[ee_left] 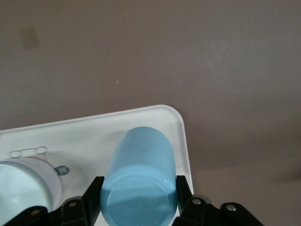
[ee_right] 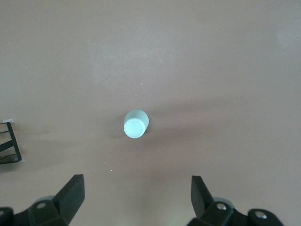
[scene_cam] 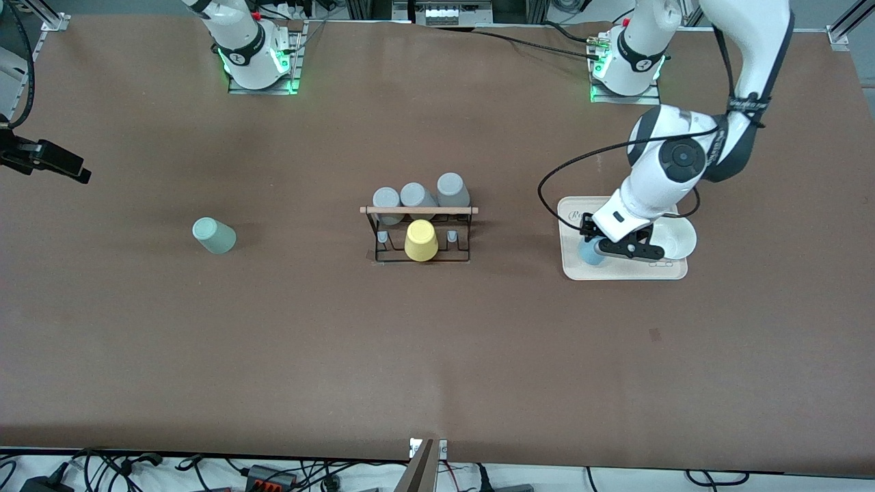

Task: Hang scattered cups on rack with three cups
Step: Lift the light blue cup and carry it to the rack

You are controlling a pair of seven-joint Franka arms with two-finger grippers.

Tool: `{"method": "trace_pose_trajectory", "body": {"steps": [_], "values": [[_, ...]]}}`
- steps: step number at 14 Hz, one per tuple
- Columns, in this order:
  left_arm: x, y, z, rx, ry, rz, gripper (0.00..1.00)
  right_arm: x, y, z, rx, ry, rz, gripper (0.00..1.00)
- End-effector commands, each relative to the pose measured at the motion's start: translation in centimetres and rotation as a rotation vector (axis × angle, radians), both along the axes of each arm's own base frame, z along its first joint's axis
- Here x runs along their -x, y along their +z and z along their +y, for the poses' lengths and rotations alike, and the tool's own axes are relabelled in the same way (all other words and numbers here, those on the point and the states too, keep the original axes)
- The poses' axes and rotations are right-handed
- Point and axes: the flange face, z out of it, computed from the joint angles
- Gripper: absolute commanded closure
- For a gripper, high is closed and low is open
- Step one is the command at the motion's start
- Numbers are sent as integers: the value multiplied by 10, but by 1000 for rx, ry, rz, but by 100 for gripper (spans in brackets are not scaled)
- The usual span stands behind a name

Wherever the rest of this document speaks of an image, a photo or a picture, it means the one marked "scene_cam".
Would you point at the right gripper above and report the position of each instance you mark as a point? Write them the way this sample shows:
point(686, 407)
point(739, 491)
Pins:
point(19, 154)

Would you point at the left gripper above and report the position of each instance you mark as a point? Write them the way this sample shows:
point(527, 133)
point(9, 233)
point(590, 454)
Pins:
point(588, 229)

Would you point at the light blue cup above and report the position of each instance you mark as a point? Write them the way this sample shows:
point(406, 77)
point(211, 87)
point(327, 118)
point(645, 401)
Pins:
point(589, 254)

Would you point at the pale green cup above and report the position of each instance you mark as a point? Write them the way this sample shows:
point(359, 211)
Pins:
point(215, 237)

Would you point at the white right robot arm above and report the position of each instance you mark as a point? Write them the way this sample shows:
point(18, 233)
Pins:
point(243, 41)

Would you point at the beige rabbit print tray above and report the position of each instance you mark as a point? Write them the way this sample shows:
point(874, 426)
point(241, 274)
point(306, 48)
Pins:
point(615, 271)

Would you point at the white bowl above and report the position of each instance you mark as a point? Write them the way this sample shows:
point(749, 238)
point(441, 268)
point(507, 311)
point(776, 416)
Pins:
point(680, 239)

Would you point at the grey cup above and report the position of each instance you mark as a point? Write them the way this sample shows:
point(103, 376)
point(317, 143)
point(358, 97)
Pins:
point(452, 188)
point(415, 195)
point(386, 199)

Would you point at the yellow cup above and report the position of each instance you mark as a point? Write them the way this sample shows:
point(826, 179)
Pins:
point(421, 242)

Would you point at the white power strip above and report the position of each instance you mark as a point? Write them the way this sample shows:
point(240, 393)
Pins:
point(444, 14)

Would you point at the black power adapter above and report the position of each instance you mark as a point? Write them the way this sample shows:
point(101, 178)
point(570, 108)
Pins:
point(44, 486)

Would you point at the black orange power strip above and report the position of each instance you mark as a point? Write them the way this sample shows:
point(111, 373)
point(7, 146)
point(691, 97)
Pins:
point(263, 473)

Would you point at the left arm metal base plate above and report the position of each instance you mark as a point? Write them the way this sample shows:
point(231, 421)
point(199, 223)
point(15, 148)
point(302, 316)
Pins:
point(601, 96)

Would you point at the aluminium corner bracket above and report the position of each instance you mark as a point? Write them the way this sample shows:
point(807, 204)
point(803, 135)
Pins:
point(838, 37)
point(55, 22)

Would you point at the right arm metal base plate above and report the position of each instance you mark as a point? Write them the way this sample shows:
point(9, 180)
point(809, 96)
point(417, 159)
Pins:
point(295, 68)

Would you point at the grey camera stand pole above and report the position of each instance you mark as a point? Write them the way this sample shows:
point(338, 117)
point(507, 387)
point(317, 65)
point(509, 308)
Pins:
point(420, 473)

